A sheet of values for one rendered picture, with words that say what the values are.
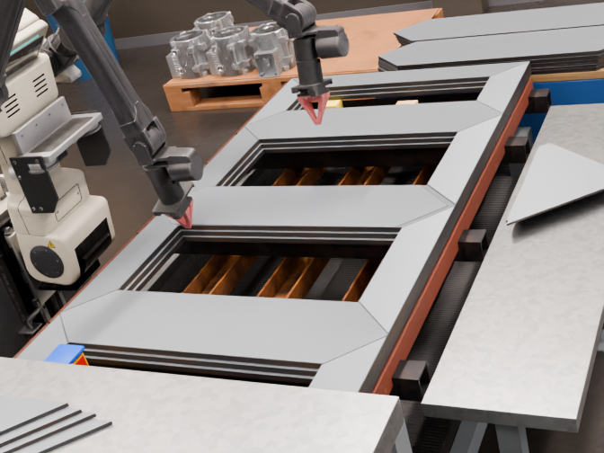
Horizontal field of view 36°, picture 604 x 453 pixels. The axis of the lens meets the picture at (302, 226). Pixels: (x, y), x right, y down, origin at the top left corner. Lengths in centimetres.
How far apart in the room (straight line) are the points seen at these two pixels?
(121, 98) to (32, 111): 52
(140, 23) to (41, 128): 456
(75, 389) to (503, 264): 94
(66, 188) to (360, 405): 151
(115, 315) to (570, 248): 94
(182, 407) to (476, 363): 62
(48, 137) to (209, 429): 137
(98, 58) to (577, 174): 107
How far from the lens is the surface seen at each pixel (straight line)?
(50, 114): 247
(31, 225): 250
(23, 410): 136
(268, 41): 506
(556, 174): 216
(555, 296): 183
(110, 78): 197
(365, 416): 116
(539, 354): 169
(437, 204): 198
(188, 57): 536
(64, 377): 143
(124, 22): 703
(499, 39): 285
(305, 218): 205
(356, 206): 204
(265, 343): 168
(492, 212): 252
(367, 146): 237
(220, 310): 181
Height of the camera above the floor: 180
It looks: 28 degrees down
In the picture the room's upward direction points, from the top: 15 degrees counter-clockwise
